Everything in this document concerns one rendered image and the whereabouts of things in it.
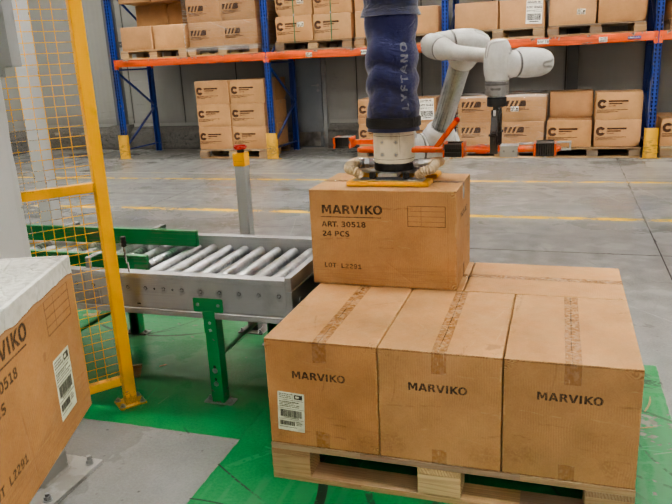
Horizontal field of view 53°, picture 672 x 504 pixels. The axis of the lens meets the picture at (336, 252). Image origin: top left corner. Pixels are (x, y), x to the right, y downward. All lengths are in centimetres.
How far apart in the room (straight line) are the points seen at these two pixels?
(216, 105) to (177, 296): 836
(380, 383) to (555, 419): 55
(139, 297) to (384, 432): 132
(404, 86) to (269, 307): 104
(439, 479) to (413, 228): 94
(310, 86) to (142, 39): 281
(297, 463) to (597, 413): 103
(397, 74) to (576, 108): 779
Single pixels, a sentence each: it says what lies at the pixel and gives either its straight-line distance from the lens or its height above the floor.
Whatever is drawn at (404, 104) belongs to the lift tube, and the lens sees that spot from 275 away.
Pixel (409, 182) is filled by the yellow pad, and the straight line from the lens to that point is 272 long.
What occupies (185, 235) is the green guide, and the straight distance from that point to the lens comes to 358.
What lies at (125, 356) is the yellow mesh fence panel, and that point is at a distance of 316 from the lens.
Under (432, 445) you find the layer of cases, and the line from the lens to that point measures 235.
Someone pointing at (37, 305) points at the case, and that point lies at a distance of 158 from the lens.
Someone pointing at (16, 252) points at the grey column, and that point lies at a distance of 252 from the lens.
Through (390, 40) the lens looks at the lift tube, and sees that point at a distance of 274.
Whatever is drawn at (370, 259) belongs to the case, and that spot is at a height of 66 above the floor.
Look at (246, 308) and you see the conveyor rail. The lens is 288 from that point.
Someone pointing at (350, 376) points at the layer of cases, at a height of 43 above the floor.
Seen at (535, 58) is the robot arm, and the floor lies 141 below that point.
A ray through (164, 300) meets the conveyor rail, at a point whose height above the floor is 47.
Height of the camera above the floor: 144
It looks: 16 degrees down
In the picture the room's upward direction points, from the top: 3 degrees counter-clockwise
